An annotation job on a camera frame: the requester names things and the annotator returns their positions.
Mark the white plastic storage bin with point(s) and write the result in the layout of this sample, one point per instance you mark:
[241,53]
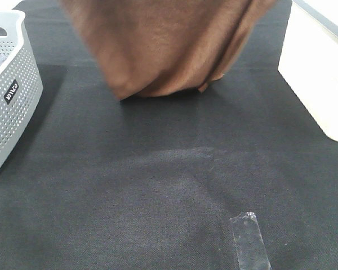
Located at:
[309,60]

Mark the white perforated laundry basket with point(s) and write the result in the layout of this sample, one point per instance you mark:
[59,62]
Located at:
[20,82]

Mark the brown towel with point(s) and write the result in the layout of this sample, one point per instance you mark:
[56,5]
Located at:
[157,48]

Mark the clear tape strip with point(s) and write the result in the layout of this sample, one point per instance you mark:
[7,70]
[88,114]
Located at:
[249,245]

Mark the black table cloth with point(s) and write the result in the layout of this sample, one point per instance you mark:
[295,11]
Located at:
[152,183]

